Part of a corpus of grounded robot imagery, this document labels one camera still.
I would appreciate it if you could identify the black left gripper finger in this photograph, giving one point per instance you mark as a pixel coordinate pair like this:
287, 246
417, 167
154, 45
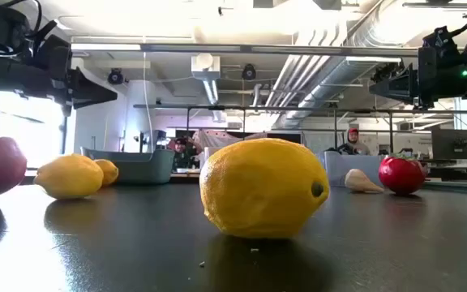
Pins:
85, 87
81, 104

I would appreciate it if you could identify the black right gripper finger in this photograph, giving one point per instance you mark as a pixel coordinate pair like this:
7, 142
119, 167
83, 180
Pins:
410, 100
401, 85

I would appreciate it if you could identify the yellow lemon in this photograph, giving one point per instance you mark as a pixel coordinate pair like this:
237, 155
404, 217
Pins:
258, 186
110, 172
69, 176

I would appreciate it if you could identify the beige garlic bulb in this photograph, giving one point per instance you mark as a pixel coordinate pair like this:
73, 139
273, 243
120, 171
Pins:
359, 182

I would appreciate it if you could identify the black ceiling equipment cluster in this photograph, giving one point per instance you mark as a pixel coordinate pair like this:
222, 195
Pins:
385, 73

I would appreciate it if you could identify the black computer monitor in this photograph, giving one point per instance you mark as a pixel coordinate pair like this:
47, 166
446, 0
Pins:
455, 144

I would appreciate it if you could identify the person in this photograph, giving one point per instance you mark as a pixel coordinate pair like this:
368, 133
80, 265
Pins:
181, 148
353, 140

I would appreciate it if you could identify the grey-green plastic basket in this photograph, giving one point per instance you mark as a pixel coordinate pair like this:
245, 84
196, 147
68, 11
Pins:
136, 170

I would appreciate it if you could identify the clear plastic basket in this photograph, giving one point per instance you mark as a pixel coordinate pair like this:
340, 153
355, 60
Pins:
335, 170

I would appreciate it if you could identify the white ceiling unit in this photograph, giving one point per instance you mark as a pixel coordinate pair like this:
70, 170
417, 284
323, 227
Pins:
205, 65

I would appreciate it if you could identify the black partition panel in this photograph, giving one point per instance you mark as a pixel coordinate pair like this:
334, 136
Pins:
286, 138

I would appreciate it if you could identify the white plastic basket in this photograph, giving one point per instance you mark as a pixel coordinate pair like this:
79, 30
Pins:
210, 153

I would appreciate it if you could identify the white hanging cloth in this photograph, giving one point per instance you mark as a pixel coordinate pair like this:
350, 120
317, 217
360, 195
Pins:
217, 138

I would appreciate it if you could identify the black ceiling camera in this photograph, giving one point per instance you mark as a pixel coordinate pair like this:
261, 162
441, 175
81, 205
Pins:
249, 72
115, 76

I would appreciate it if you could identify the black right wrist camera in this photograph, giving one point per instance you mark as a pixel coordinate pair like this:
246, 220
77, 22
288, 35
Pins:
440, 42

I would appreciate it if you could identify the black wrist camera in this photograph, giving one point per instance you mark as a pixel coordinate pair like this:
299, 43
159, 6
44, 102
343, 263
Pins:
440, 42
55, 57

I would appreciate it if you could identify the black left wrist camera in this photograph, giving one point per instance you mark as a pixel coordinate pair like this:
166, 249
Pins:
55, 57

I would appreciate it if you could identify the silver ceiling duct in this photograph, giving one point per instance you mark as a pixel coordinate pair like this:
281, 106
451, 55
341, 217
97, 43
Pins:
322, 81

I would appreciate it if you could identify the black metal rack frame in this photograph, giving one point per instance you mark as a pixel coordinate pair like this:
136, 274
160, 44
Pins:
258, 108

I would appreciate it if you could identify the grey overhead frame bar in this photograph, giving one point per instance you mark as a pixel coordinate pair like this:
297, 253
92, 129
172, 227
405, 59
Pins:
237, 49

